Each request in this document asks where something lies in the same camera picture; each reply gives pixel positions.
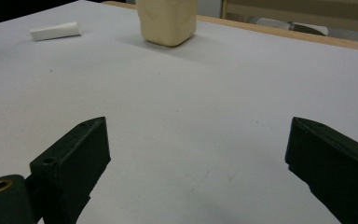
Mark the wooden furniture frame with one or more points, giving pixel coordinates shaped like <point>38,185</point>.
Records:
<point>292,9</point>

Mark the white and dark shoe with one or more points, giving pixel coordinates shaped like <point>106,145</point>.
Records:
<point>295,26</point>

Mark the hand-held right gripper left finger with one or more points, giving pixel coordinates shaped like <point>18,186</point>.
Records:
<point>74,161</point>

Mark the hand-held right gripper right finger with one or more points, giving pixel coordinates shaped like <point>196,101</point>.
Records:
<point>332,158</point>

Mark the cream plastic bottle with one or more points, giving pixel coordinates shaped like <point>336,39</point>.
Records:
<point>167,20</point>

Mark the white chalk-like stick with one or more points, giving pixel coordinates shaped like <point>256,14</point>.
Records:
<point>56,31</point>

